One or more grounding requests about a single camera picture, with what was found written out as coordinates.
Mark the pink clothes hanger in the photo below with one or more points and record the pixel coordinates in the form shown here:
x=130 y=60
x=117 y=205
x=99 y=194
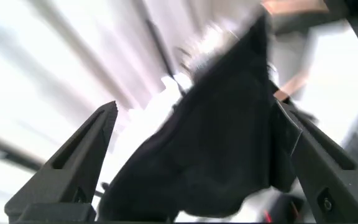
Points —
x=291 y=6

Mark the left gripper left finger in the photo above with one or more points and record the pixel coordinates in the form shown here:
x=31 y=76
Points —
x=36 y=202

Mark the white curtain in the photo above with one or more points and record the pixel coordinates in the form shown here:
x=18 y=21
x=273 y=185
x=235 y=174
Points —
x=57 y=46

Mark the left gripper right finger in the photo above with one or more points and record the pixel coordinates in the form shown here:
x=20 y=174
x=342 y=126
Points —
x=353 y=199

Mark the black garment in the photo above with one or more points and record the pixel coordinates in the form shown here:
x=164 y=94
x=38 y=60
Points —
x=216 y=140

